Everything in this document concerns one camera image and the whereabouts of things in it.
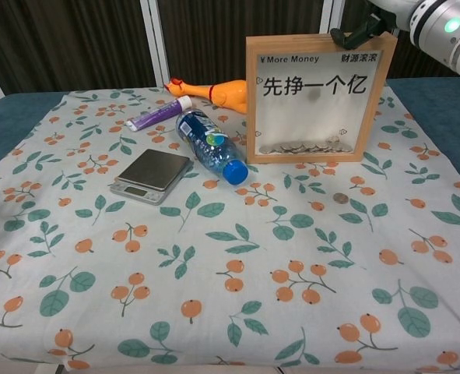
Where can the black and silver right hand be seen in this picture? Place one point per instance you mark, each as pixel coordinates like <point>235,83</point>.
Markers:
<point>364,33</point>

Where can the pile of silver coins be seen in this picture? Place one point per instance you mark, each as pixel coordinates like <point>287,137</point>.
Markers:
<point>292,148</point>

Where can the yellow rubber chicken toy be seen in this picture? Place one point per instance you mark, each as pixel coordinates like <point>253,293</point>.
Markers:
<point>229,93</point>

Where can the blue capped water bottle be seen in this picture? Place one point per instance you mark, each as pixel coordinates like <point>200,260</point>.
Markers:
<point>210,148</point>

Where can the purple toothpaste tube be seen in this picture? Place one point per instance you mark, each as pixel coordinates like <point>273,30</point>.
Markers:
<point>155,117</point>

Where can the silver digital pocket scale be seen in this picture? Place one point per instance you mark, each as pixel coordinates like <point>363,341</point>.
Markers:
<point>152,169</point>

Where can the floral print tablecloth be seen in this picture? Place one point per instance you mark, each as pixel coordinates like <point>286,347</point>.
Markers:
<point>214,253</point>

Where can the wooden frame money box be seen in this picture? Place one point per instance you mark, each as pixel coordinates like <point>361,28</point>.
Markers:
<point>253,97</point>

